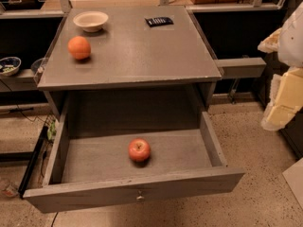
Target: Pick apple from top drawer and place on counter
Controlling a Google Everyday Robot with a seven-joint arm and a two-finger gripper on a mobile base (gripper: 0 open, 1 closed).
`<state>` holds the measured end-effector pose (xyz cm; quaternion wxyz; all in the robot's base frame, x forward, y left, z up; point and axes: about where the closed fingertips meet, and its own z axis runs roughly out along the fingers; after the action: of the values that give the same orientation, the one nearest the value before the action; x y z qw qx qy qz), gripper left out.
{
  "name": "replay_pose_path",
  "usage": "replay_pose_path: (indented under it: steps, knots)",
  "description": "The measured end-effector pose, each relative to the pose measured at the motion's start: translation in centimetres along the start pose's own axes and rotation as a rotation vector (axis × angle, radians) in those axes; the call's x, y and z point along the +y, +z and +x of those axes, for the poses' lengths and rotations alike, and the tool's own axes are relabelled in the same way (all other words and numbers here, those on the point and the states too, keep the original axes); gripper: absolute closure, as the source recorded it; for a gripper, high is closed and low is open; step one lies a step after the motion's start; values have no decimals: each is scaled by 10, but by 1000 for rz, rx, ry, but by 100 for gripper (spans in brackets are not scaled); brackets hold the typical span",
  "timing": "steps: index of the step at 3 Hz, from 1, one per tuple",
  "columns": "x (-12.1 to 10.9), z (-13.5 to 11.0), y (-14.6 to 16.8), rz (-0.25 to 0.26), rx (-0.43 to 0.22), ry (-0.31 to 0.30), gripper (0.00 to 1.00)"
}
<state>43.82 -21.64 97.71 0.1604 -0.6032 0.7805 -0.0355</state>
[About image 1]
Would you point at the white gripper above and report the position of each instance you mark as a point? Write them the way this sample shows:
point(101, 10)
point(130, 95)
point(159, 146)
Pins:
point(292, 42)

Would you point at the red apple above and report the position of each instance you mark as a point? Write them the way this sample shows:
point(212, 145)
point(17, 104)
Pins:
point(139, 150)

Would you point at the grey cabinet with counter top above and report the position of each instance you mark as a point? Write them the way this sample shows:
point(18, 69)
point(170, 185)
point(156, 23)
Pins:
point(129, 53)

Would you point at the small metal drawer knob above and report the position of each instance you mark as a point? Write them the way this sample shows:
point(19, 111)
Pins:
point(140, 197)

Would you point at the open grey top drawer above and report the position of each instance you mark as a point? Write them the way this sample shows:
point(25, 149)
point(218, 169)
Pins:
point(89, 165)

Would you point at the grey side shelf bar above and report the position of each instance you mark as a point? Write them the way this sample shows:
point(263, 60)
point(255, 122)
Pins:
point(242, 68)

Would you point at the black remote control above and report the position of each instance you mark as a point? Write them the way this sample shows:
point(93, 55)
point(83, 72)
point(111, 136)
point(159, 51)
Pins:
point(158, 21)

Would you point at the white paper bowl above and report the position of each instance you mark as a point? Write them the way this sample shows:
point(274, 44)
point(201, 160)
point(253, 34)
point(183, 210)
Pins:
point(91, 21)

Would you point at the orange fruit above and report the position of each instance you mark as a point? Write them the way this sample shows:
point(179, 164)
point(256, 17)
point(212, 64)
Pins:
point(79, 48)

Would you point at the clear plastic container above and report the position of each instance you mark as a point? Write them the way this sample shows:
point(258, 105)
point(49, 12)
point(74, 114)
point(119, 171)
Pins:
point(38, 67)

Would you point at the blue patterned bowl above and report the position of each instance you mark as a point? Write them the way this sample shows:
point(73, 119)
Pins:
point(9, 66)

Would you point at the black floor rail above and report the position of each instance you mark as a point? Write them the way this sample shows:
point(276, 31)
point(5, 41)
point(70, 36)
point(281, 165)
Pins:
point(32, 161)

